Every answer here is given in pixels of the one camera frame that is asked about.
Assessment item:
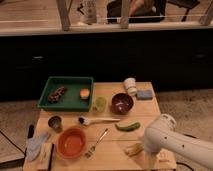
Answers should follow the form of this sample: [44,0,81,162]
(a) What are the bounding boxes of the yellow banana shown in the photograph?
[124,143,143,156]

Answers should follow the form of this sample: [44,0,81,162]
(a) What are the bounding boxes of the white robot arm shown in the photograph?
[140,114,213,170]

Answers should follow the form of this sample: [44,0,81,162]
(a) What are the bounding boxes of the dark purple bowl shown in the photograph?
[111,93,134,115]

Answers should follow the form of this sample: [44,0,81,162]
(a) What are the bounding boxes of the orange bowl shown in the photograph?
[56,126,86,159]

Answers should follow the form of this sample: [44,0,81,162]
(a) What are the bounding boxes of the green cucumber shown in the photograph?
[115,122,141,132]

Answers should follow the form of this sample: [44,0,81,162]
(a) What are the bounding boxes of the silver fork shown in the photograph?
[85,128,108,158]

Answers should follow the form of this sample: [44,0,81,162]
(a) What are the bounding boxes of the blue sponge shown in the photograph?
[137,90,153,100]

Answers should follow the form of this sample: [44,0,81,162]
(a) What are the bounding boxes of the light green cup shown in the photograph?
[95,97,107,112]

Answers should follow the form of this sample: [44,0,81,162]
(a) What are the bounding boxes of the white ribbed cup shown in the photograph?
[124,78,137,96]

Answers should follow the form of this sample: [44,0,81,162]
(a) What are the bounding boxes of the orange toy fruit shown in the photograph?
[80,88,90,99]

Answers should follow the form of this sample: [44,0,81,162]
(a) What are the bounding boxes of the green plastic tray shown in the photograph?
[38,76,94,112]

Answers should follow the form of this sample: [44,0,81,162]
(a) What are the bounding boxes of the dark metal cup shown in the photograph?
[48,116,62,133]

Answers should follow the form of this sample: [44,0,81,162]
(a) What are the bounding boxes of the wooden block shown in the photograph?
[36,143,54,171]

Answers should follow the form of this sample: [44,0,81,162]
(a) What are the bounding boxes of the dark grape bunch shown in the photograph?
[48,87,66,103]

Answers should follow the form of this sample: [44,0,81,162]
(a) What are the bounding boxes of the grey cloth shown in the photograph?
[26,132,50,162]

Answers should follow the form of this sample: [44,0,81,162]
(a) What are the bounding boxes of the black marker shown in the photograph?
[27,125,34,139]

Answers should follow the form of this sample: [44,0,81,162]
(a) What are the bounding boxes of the person in background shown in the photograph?
[107,0,167,23]

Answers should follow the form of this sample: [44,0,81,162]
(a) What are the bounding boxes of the black cable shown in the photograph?
[175,133,201,171]

